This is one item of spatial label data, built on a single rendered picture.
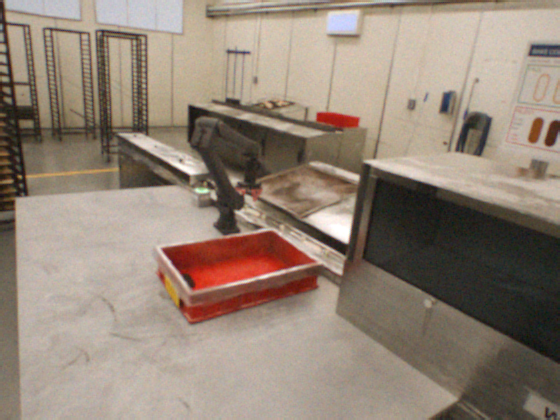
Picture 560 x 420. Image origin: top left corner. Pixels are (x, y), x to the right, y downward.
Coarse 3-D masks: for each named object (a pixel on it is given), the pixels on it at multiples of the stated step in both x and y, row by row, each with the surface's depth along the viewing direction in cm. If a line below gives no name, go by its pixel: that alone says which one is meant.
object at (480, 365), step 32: (384, 160) 109; (416, 160) 114; (448, 160) 119; (480, 160) 125; (448, 192) 87; (480, 192) 86; (512, 192) 89; (544, 192) 92; (352, 224) 111; (512, 224) 77; (544, 224) 73; (352, 256) 116; (352, 288) 114; (384, 288) 105; (416, 288) 97; (352, 320) 116; (384, 320) 107; (416, 320) 99; (448, 320) 92; (480, 320) 86; (416, 352) 100; (448, 352) 93; (480, 352) 87; (512, 352) 81; (448, 384) 94; (480, 384) 88; (512, 384) 82; (544, 384) 77; (512, 416) 83; (544, 416) 78
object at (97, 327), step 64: (128, 192) 207; (64, 256) 137; (128, 256) 142; (64, 320) 105; (128, 320) 108; (256, 320) 114; (320, 320) 117; (64, 384) 85; (128, 384) 87; (192, 384) 89; (256, 384) 91; (320, 384) 93; (384, 384) 95
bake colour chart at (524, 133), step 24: (528, 48) 156; (552, 48) 149; (528, 72) 157; (552, 72) 150; (528, 96) 158; (552, 96) 151; (528, 120) 159; (552, 120) 152; (504, 144) 168; (528, 144) 160; (552, 144) 153
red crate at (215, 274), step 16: (256, 256) 151; (272, 256) 153; (160, 272) 128; (192, 272) 135; (208, 272) 136; (224, 272) 137; (240, 272) 139; (256, 272) 140; (272, 272) 141; (192, 288) 126; (272, 288) 122; (288, 288) 126; (304, 288) 131; (224, 304) 114; (240, 304) 116; (256, 304) 120; (192, 320) 109
